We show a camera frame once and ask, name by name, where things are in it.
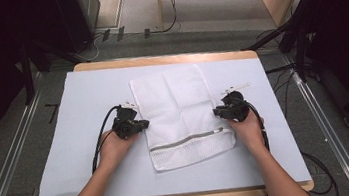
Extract person's left hand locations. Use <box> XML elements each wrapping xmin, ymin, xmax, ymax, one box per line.
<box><xmin>93</xmin><ymin>125</ymin><xmax>146</xmax><ymax>172</ymax></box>

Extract person's right hand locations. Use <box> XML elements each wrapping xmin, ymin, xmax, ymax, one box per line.
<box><xmin>225</xmin><ymin>108</ymin><xmax>269</xmax><ymax>156</ymax></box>

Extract black metal stand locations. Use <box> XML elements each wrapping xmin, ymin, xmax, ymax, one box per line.
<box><xmin>238</xmin><ymin>14</ymin><xmax>320</xmax><ymax>90</ymax></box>
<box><xmin>15</xmin><ymin>32</ymin><xmax>95</xmax><ymax>106</ymax></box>

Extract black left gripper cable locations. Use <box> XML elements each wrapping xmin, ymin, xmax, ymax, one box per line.
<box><xmin>83</xmin><ymin>104</ymin><xmax>129</xmax><ymax>175</ymax></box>

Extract black cabinet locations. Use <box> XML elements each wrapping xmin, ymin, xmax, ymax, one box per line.
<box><xmin>49</xmin><ymin>0</ymin><xmax>107</xmax><ymax>57</ymax></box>

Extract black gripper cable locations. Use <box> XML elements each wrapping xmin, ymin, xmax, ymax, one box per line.
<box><xmin>83</xmin><ymin>104</ymin><xmax>129</xmax><ymax>175</ymax></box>
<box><xmin>245</xmin><ymin>98</ymin><xmax>272</xmax><ymax>155</ymax></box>

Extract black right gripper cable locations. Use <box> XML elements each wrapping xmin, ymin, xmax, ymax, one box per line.
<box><xmin>245</xmin><ymin>98</ymin><xmax>272</xmax><ymax>155</ymax></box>

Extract black floor cables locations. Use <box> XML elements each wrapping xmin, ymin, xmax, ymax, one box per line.
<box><xmin>263</xmin><ymin>59</ymin><xmax>340</xmax><ymax>196</ymax></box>

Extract black hanging cable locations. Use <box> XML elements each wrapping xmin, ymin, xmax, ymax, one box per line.
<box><xmin>145</xmin><ymin>0</ymin><xmax>184</xmax><ymax>35</ymax></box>

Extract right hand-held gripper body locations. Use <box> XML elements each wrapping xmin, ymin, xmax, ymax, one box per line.
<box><xmin>216</xmin><ymin>81</ymin><xmax>256</xmax><ymax>125</ymax></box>

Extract white mesh laundry bag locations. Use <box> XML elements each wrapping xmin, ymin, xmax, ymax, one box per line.
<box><xmin>127</xmin><ymin>59</ymin><xmax>241</xmax><ymax>176</ymax></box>

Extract light wooden shelf unit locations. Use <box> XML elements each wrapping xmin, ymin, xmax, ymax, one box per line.
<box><xmin>155</xmin><ymin>0</ymin><xmax>323</xmax><ymax>43</ymax></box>

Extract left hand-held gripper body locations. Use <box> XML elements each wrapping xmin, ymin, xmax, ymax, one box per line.
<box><xmin>108</xmin><ymin>99</ymin><xmax>145</xmax><ymax>142</ymax></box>

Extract white floor cable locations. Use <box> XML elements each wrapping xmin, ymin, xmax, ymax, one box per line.
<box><xmin>79</xmin><ymin>34</ymin><xmax>106</xmax><ymax>63</ymax></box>

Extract pale blue table mat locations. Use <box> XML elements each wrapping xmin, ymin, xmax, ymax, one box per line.
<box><xmin>21</xmin><ymin>44</ymin><xmax>314</xmax><ymax>196</ymax></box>

